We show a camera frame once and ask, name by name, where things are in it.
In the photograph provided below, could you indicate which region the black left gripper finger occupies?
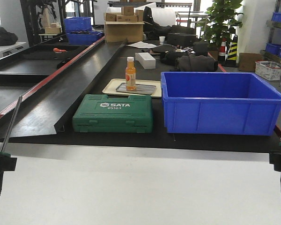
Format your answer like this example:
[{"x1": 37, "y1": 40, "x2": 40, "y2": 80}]
[{"x1": 0, "y1": 156, "x2": 17, "y2": 173}]

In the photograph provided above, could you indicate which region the green black cross screwdriver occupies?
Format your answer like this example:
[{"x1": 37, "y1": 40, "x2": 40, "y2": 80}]
[{"x1": 0, "y1": 95, "x2": 23, "y2": 218}]

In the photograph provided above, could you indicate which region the beige plastic tray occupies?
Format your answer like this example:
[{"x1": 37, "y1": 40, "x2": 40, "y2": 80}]
[{"x1": 102, "y1": 78, "x2": 162, "y2": 98}]

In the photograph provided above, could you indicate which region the small grey metal tray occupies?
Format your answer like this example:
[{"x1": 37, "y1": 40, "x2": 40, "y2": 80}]
[{"x1": 116, "y1": 82, "x2": 156, "y2": 95}]

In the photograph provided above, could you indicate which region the large blue plastic bin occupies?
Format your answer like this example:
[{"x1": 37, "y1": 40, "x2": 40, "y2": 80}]
[{"x1": 161, "y1": 72, "x2": 281, "y2": 136}]

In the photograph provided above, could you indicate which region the green SATA tool case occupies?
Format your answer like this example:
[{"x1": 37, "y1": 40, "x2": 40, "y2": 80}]
[{"x1": 72, "y1": 94, "x2": 153, "y2": 133}]

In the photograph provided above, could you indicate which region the striped traffic cone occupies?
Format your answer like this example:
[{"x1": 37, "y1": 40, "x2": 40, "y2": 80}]
[{"x1": 222, "y1": 35, "x2": 238, "y2": 68}]

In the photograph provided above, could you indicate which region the dark cloth pile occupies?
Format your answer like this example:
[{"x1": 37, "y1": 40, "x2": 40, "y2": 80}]
[{"x1": 171, "y1": 54, "x2": 218, "y2": 72}]

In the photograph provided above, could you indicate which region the blue crate on conveyor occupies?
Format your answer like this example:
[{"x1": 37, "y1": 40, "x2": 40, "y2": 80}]
[{"x1": 66, "y1": 31, "x2": 104, "y2": 45}]

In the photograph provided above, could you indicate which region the potted green plant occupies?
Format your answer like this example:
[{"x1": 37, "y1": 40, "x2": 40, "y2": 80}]
[{"x1": 196, "y1": 0, "x2": 242, "y2": 50}]

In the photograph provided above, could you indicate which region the orange juice bottle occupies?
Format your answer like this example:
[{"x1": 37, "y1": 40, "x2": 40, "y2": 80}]
[{"x1": 126, "y1": 57, "x2": 136, "y2": 90}]

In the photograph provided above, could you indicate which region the white foam block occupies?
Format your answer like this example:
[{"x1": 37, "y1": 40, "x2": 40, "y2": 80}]
[{"x1": 135, "y1": 52, "x2": 156, "y2": 69}]

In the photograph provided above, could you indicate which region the white paper cup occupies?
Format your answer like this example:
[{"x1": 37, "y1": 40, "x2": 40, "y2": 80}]
[{"x1": 159, "y1": 36, "x2": 165, "y2": 45}]

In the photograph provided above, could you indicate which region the large cardboard box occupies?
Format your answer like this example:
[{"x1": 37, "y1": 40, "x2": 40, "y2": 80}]
[{"x1": 104, "y1": 22, "x2": 144, "y2": 43}]

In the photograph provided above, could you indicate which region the black angled guide rail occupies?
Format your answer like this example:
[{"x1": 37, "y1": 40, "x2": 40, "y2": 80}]
[{"x1": 0, "y1": 39, "x2": 125, "y2": 143}]

